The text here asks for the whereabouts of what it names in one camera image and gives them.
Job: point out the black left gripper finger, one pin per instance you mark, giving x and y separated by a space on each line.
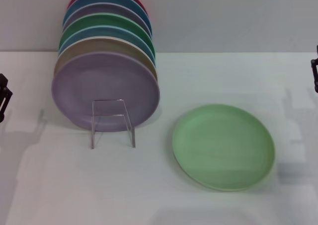
5 96

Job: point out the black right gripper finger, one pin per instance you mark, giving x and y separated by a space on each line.
315 71

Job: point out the light green plate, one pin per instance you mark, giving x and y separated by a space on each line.
223 148

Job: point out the lilac plate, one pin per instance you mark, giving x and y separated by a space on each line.
104 81

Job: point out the beige plate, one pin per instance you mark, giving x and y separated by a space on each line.
99 46

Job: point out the light blue plate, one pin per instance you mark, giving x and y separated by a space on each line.
104 32

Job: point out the dark green plate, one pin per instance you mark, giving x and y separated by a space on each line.
104 20

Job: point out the clear plate rack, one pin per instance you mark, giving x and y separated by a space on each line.
129 125

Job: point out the grey purple plate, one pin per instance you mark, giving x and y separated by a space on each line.
106 8

